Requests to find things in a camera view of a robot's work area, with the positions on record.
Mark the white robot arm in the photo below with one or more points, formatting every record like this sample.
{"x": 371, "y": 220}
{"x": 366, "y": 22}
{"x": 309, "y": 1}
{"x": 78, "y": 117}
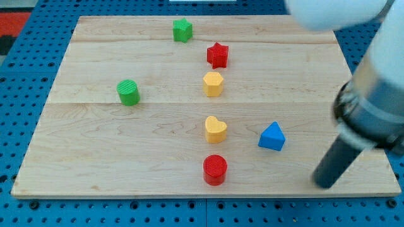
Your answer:
{"x": 369, "y": 108}

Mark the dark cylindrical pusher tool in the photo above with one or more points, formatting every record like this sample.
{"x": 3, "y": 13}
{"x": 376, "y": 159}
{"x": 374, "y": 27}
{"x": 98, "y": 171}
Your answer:
{"x": 334, "y": 163}

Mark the yellow hexagon block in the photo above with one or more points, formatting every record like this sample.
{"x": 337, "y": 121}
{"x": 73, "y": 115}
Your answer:
{"x": 213, "y": 84}

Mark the red cylinder block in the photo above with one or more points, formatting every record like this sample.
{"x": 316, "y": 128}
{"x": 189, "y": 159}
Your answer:
{"x": 214, "y": 170}

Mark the red star block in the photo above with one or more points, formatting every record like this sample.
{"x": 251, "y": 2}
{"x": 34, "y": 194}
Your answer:
{"x": 217, "y": 55}

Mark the blue triangle block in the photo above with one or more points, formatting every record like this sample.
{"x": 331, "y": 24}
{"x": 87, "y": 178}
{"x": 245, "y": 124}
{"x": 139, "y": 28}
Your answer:
{"x": 272, "y": 137}

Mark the wooden board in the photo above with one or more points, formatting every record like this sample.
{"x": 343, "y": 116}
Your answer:
{"x": 88, "y": 145}

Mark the green star block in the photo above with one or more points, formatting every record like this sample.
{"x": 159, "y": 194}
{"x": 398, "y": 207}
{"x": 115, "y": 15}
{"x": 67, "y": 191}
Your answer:
{"x": 182, "y": 30}

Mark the green cylinder block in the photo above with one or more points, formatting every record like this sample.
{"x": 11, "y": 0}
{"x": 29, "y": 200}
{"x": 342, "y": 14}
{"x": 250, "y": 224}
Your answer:
{"x": 128, "y": 92}

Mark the yellow heart block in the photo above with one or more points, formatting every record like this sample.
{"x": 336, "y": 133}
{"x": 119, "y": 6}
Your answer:
{"x": 215, "y": 130}

